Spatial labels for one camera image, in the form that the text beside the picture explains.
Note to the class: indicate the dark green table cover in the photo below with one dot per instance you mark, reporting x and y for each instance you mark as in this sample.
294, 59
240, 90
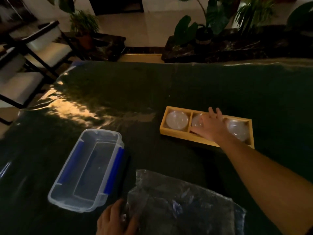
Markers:
151, 90

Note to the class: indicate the person's left hand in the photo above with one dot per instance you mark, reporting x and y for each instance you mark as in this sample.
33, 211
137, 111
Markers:
110, 221

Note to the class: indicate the clear glass ball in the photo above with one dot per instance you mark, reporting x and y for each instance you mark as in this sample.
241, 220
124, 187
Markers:
197, 121
238, 130
177, 120

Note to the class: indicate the large leaf green plant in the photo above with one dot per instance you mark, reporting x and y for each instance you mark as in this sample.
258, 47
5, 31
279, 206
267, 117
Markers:
215, 17

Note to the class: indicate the broad dark leaf plant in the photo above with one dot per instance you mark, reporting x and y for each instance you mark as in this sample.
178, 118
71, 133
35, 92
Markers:
300, 18

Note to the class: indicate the yellow wooden compartment tray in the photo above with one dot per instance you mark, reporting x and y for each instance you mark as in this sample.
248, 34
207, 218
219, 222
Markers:
179, 135

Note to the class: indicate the person's right forearm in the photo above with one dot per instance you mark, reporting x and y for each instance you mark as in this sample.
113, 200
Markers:
266, 183

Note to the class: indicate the person's left fingers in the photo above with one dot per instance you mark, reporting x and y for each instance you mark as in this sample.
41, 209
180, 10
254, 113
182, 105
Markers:
118, 209

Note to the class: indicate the small potted green plant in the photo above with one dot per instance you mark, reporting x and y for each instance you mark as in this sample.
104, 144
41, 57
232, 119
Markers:
84, 24

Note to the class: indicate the hanging green leaf plant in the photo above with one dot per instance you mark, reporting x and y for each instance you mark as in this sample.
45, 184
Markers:
64, 3

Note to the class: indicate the white cushioned black frame chair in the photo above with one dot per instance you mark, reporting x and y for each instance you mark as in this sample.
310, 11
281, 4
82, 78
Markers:
17, 83
49, 50

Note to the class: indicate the spiky leaf green plant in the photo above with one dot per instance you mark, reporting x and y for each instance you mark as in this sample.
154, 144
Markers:
254, 13

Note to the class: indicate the person's right hand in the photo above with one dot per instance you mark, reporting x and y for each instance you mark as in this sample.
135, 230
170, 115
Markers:
213, 128

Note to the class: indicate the dark marble planter ledge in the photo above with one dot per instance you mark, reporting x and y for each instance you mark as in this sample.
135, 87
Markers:
107, 47
234, 50

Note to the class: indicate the black plant pot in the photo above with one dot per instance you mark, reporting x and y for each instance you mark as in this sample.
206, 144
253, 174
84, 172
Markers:
203, 34

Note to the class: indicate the person's right thumb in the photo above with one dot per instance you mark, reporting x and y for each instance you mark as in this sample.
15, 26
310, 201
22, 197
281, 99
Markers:
196, 130

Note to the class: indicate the clear plastic container blue clips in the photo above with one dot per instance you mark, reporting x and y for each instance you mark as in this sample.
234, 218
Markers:
88, 168

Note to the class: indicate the clear plastic bag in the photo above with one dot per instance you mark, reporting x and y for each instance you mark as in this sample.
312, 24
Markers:
185, 205

